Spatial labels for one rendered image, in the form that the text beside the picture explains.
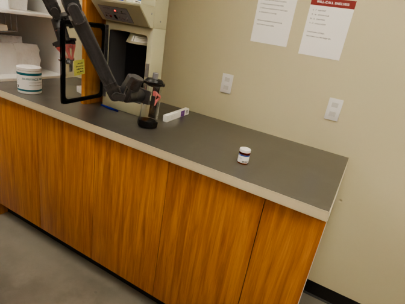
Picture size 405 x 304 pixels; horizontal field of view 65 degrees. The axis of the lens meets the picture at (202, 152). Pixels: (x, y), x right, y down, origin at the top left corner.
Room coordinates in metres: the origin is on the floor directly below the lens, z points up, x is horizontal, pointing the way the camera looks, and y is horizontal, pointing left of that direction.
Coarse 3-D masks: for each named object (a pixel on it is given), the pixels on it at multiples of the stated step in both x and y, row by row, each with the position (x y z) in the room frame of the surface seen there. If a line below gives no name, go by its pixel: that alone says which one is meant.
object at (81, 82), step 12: (60, 24) 1.52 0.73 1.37; (60, 36) 1.53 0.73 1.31; (72, 36) 1.59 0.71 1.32; (96, 36) 1.75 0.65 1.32; (60, 48) 1.53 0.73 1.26; (72, 48) 1.59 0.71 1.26; (60, 60) 1.53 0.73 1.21; (84, 60) 1.67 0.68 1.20; (60, 72) 1.53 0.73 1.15; (72, 72) 1.59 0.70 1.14; (84, 72) 1.67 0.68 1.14; (96, 72) 1.76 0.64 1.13; (60, 84) 1.53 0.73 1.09; (72, 84) 1.59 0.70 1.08; (84, 84) 1.67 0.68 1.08; (96, 84) 1.76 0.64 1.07; (60, 96) 1.53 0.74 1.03; (72, 96) 1.59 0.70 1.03
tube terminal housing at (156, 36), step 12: (144, 0) 1.72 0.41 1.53; (156, 0) 1.69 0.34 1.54; (168, 0) 1.78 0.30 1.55; (156, 12) 1.70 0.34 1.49; (108, 24) 1.82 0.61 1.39; (120, 24) 1.79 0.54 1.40; (156, 24) 1.71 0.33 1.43; (108, 36) 1.82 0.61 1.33; (156, 36) 1.72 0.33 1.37; (108, 48) 1.82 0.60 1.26; (156, 48) 1.73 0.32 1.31; (156, 60) 1.74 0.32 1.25; (120, 108) 1.77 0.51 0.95; (132, 108) 1.73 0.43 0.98
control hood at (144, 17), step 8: (96, 0) 1.71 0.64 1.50; (104, 0) 1.69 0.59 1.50; (112, 0) 1.66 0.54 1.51; (96, 8) 1.76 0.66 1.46; (128, 8) 1.64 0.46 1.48; (136, 8) 1.61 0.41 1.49; (144, 8) 1.62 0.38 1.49; (152, 8) 1.67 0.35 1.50; (104, 16) 1.78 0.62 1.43; (136, 16) 1.66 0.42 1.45; (144, 16) 1.63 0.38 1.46; (152, 16) 1.68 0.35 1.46; (136, 24) 1.70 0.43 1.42; (144, 24) 1.67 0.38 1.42; (152, 24) 1.68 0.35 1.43
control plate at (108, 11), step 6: (102, 6) 1.72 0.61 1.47; (108, 6) 1.70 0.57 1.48; (102, 12) 1.76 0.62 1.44; (108, 12) 1.73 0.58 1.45; (114, 12) 1.71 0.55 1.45; (120, 12) 1.69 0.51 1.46; (126, 12) 1.67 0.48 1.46; (108, 18) 1.77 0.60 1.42; (114, 18) 1.75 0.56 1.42; (120, 18) 1.73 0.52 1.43; (126, 18) 1.70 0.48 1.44
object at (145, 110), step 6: (144, 84) 1.57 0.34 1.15; (162, 84) 1.55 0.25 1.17; (150, 90) 1.53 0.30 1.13; (156, 90) 1.54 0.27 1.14; (150, 96) 1.53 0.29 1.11; (144, 108) 1.53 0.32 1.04; (150, 108) 1.53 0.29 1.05; (156, 108) 1.55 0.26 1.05; (144, 114) 1.53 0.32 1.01; (150, 114) 1.53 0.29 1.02; (156, 114) 1.55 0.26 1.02; (144, 120) 1.53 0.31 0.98; (150, 120) 1.53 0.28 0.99; (156, 120) 1.56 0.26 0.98
